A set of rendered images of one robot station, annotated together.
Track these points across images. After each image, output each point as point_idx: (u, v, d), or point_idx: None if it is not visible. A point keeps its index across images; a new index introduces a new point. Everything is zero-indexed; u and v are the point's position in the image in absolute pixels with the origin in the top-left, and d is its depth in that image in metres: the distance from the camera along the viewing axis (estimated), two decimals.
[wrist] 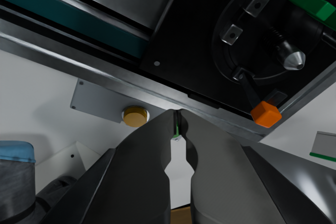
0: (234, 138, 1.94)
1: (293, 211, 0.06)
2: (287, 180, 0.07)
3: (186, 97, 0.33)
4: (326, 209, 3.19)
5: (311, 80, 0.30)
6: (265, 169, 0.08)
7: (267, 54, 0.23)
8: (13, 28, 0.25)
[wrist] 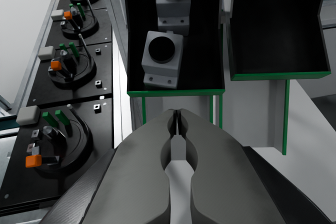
0: None
1: (293, 211, 0.06)
2: (287, 180, 0.07)
3: (41, 212, 0.41)
4: None
5: (111, 143, 0.48)
6: (265, 169, 0.08)
7: (56, 143, 0.46)
8: None
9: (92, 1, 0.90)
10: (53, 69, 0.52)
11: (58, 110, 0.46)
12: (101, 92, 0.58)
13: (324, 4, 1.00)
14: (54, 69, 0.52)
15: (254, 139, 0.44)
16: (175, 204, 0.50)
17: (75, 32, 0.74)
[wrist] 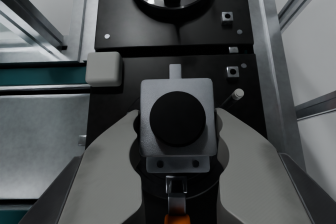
0: None
1: None
2: (326, 195, 0.07)
3: None
4: None
5: None
6: (301, 179, 0.07)
7: None
8: None
9: None
10: None
11: None
12: (234, 39, 0.30)
13: None
14: None
15: None
16: None
17: None
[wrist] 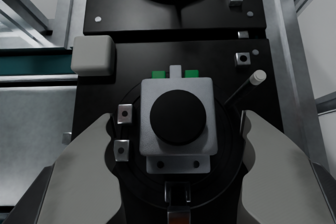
0: None
1: None
2: None
3: None
4: None
5: None
6: (334, 192, 0.07)
7: None
8: None
9: None
10: None
11: (193, 72, 0.17)
12: (243, 22, 0.26)
13: None
14: None
15: None
16: None
17: None
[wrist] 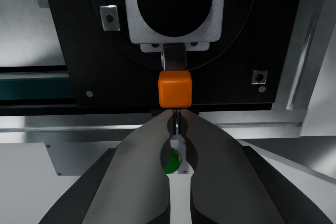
0: (334, 143, 1.49)
1: (293, 211, 0.06)
2: (287, 180, 0.07)
3: (155, 117, 0.26)
4: None
5: (295, 16, 0.20)
6: (265, 169, 0.08)
7: None
8: None
9: None
10: None
11: None
12: None
13: None
14: None
15: None
16: (315, 90, 0.35)
17: None
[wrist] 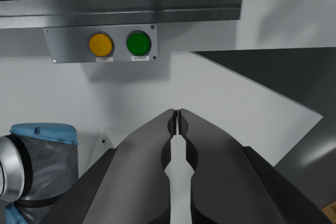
0: None
1: (293, 211, 0.06)
2: (287, 180, 0.07)
3: (127, 0, 0.34)
4: None
5: None
6: (265, 169, 0.08)
7: None
8: None
9: None
10: None
11: None
12: None
13: None
14: None
15: None
16: (263, 2, 0.43)
17: None
